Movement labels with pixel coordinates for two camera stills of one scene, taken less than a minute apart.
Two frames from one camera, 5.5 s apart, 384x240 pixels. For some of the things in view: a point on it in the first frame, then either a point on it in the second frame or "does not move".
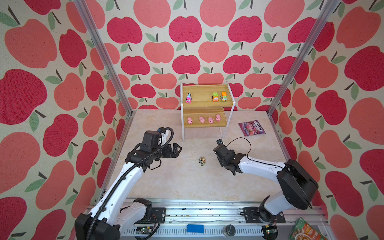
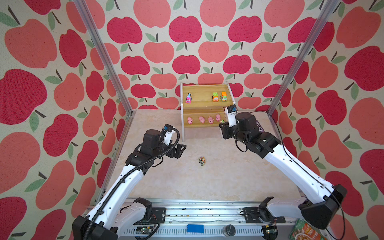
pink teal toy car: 189,98 does not move
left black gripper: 175,153 does not move
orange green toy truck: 223,96 does not move
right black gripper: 232,153 to 225,128
